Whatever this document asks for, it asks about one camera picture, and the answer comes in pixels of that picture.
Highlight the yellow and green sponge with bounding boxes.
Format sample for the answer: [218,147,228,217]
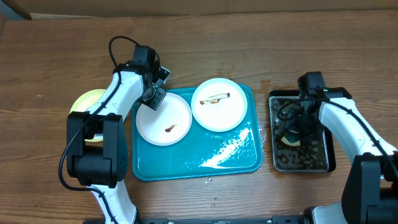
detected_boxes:
[280,133,301,147]

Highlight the white plate with small stain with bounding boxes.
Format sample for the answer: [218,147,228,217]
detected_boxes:
[136,93,192,146]

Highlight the yellow-green plate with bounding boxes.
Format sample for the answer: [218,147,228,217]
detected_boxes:
[69,88,107,143]

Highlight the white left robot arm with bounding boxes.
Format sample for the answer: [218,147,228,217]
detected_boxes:
[58,60,171,223]

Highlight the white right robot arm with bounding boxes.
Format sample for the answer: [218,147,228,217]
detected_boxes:
[282,87,397,223]

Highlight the black tray of soapy water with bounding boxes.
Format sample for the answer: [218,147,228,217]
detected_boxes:
[269,90,336,172]

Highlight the teal plastic tray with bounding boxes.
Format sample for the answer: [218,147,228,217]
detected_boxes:
[132,85,263,181]

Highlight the white plate with sauce streak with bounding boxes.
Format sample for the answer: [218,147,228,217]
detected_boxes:
[191,78,248,132]

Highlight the black rail at table edge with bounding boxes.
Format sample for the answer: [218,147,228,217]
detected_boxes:
[136,215,310,224]

